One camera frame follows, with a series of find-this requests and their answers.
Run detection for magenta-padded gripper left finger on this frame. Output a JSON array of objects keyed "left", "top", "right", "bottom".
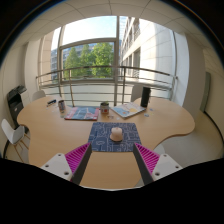
[{"left": 39, "top": 142, "right": 93, "bottom": 186}]

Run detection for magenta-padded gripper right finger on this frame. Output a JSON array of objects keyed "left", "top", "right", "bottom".
[{"left": 132, "top": 142, "right": 184, "bottom": 186}]

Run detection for white computer mouse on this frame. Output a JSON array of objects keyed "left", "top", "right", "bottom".
[{"left": 109, "top": 126, "right": 125, "bottom": 143}]

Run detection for blue patterned mouse pad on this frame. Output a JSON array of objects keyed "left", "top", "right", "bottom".
[{"left": 87, "top": 121, "right": 143, "bottom": 153}]

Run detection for white chair wooden legs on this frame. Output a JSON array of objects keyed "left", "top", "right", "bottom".
[{"left": 0, "top": 118, "right": 30, "bottom": 158}]

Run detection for red cover magazine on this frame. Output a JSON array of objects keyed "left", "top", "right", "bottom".
[{"left": 64, "top": 106, "right": 100, "bottom": 121}]

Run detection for small black device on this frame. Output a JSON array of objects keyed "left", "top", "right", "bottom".
[{"left": 46, "top": 98, "right": 58, "bottom": 108}]

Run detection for blue white illustrated magazine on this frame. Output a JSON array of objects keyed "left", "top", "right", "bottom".
[{"left": 110, "top": 102, "right": 147, "bottom": 120}]

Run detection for black drink tumbler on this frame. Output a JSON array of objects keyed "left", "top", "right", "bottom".
[{"left": 140, "top": 86, "right": 152, "bottom": 108}]

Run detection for small potted plant cup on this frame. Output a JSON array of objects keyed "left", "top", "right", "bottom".
[{"left": 99, "top": 101, "right": 110, "bottom": 115}]

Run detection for metal balcony railing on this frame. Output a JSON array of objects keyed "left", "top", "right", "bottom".
[{"left": 35, "top": 65, "right": 178, "bottom": 107}]

